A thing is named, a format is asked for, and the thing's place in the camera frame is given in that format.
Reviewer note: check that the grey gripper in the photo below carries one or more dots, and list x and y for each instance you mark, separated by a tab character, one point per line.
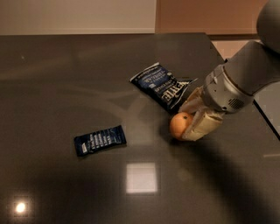
219	91

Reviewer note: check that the orange fruit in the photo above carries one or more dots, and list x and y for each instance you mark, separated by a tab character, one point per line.
179	123

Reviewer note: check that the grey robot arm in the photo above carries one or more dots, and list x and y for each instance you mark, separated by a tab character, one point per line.
256	65

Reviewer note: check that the blue rxbar blueberry wrapper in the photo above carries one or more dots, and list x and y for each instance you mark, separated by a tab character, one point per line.
99	140

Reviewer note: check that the blue kettle chips bag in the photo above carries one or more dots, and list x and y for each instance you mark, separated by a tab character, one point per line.
162	86

